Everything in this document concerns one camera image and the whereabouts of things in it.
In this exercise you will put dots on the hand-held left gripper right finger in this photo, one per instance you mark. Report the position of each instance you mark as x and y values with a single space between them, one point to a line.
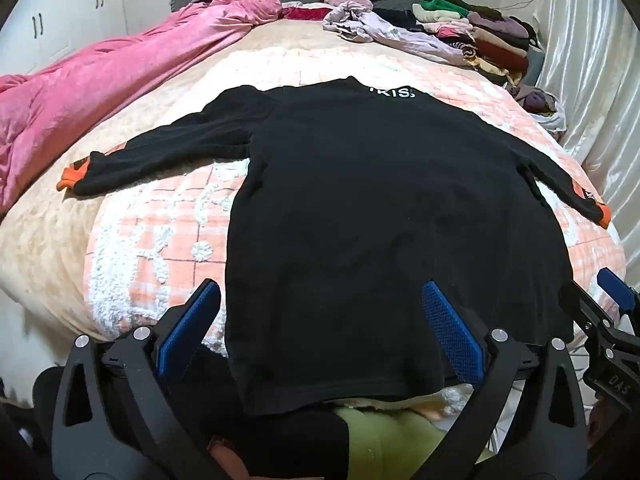
452 330

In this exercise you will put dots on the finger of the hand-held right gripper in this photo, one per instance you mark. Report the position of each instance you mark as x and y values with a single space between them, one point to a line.
580 305
616 286

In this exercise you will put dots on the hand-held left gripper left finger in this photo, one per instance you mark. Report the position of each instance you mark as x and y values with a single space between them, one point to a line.
192 320

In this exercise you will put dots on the black sweatshirt with orange cuffs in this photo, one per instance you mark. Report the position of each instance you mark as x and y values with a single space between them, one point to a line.
380 210

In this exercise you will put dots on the white bag of clothes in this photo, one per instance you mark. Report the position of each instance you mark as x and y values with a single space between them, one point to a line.
542 107

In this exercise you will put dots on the stack of folded clothes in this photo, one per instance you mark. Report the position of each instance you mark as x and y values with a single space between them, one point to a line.
480 35

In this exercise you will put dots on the person's left hand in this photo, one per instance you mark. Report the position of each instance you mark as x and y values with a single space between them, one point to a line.
225 455

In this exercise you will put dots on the orange white checkered blanket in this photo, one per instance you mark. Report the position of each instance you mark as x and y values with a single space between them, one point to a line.
165 240

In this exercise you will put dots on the person's green pants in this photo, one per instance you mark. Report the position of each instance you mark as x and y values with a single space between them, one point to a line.
400 440

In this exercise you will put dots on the person's black top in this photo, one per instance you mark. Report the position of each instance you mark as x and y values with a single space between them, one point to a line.
280 440

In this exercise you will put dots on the beige bed sheet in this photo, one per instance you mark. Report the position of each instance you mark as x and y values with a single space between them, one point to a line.
50 260

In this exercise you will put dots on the white satin curtain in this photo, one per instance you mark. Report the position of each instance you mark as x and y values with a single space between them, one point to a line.
595 85

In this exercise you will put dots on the grey cushion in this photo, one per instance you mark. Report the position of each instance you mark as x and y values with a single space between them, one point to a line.
536 62

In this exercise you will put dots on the pink quilt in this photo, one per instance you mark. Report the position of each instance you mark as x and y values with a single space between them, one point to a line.
100 75

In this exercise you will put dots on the lilac crumpled garment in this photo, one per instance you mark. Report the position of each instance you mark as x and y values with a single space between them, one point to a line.
400 37

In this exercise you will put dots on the red velvet cloth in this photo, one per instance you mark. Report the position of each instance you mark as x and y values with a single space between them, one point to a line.
305 12

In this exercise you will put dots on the white wardrobe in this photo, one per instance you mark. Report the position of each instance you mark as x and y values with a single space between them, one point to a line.
65 5

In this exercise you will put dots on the mauve folded cloth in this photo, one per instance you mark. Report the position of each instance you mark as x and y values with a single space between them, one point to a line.
350 0

